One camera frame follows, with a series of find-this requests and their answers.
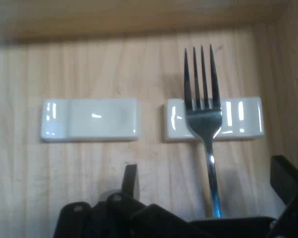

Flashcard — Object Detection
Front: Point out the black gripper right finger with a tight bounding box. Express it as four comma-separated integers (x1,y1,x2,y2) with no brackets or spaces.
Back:
268,155,298,238

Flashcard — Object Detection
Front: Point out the light wooden drawer, black handle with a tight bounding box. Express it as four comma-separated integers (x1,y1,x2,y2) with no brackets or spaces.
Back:
0,0,298,238

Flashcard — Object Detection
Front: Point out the silver fork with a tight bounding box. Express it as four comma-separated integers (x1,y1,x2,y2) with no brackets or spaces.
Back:
183,44,223,219

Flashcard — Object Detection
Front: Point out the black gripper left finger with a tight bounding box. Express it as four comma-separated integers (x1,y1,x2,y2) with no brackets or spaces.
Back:
53,164,189,238

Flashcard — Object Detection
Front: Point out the white ceramic cutlery rest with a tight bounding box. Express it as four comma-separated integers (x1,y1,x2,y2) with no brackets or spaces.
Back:
162,96,265,143
40,98,142,143

